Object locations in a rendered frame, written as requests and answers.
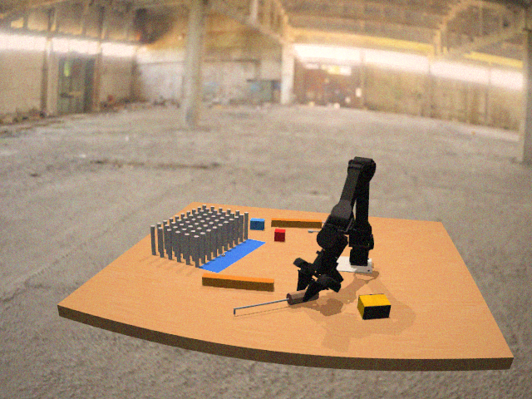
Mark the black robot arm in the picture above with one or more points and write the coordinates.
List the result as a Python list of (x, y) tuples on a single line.
[(342, 221)]

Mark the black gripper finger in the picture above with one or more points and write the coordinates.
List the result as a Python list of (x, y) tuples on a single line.
[(313, 288), (303, 280)]

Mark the small blue block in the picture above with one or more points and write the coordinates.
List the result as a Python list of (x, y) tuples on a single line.
[(257, 224)]

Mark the blue flat strip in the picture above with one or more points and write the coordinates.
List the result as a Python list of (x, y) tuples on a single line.
[(232, 256)]

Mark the small red cube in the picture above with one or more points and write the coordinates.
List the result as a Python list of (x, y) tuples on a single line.
[(279, 235)]

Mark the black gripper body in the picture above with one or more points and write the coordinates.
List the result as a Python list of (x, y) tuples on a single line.
[(323, 264)]

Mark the orange-brown long flat bar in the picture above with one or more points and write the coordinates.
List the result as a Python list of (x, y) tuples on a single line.
[(296, 223), (228, 281)]

